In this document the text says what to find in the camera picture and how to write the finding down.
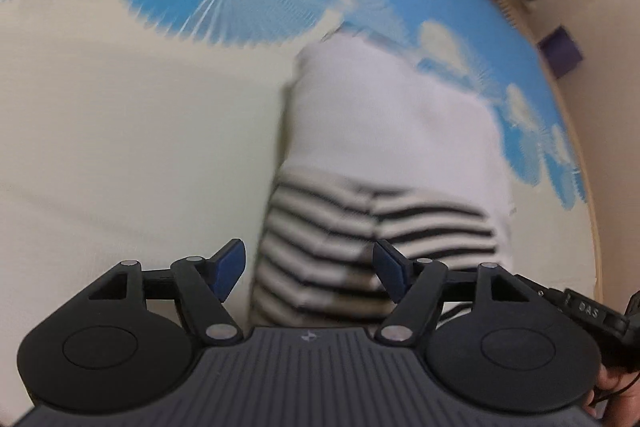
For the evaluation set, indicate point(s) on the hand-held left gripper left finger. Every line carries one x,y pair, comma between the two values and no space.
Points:
228,268

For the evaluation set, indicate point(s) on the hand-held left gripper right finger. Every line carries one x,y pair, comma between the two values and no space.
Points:
393,271

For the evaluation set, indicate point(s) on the black white striped shirt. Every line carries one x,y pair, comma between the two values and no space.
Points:
390,132

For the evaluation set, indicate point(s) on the person's right hand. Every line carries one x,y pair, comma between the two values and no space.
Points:
607,379

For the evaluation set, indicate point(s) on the blue white printed blanket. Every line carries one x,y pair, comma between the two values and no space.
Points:
125,132

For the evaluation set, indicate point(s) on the purple box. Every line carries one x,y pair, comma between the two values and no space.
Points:
561,52

